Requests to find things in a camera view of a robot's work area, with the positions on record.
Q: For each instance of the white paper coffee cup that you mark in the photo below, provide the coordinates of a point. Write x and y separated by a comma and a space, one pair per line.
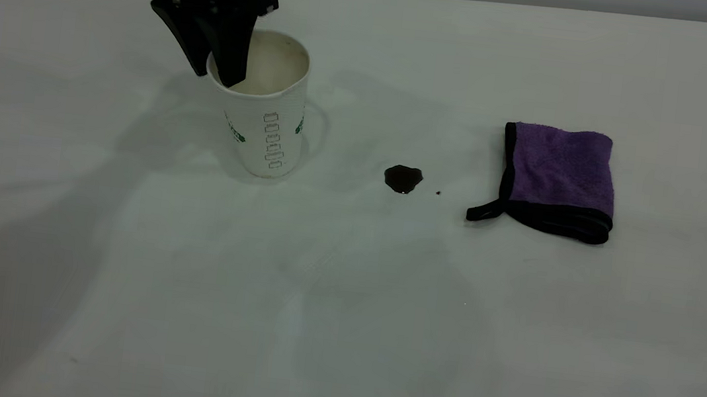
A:
265, 128

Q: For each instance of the dark coffee spill puddle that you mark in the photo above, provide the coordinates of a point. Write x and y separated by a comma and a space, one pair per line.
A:
402, 179

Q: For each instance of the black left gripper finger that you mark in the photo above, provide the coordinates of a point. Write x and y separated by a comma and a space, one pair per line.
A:
234, 48
189, 30

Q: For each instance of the purple cloth with black trim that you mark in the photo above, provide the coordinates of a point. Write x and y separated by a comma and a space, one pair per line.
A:
563, 169

